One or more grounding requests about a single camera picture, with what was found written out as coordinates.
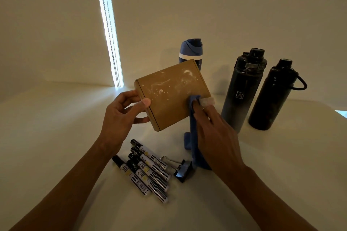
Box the black binder clip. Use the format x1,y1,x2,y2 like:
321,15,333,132
160,156,193,183

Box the navy bottle with blue lid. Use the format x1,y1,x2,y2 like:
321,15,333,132
179,38,203,71

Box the person's left hand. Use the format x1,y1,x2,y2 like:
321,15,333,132
99,89,151,156

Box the black grey gradient bottle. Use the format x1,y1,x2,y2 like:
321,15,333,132
221,48,268,134

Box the brown paper box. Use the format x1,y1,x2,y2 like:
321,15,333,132
134,59,212,132

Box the person's right forearm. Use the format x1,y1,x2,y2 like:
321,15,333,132
225,166,318,231

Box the barcode label black marker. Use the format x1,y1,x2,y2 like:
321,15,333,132
112,155,151,196

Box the person's right hand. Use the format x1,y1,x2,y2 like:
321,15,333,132
192,101,249,181

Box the black white striped marker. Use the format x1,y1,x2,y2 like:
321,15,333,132
128,153,170,192
130,145,171,181
130,139,169,170
126,159,169,204

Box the black bottle with loop handle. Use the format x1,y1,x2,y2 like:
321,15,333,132
248,58,308,131

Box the person's left forearm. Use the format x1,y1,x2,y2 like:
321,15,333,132
9,137,120,231

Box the beaded blind chain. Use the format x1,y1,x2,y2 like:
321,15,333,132
95,0,123,88

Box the blue cloth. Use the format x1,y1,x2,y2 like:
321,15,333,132
184,95,216,170

